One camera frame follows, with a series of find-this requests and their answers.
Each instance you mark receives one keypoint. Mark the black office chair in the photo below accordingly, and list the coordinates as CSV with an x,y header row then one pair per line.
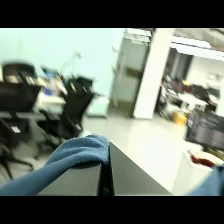
x,y
71,113

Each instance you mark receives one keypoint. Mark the blue T-shirt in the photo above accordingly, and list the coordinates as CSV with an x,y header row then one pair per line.
x,y
71,155

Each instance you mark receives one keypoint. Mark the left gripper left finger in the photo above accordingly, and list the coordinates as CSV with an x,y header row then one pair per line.
x,y
83,181

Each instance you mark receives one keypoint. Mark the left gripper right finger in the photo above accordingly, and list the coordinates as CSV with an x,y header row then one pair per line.
x,y
133,176

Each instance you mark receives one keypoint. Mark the black computer monitor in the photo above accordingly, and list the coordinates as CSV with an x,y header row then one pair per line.
x,y
208,130

